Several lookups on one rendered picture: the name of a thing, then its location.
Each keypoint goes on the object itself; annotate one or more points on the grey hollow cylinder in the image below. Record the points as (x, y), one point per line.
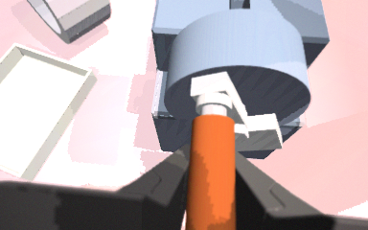
(69, 20)

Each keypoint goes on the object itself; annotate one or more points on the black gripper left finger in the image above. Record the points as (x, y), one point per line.
(156, 200)

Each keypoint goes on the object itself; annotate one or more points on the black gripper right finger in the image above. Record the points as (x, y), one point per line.
(262, 203)

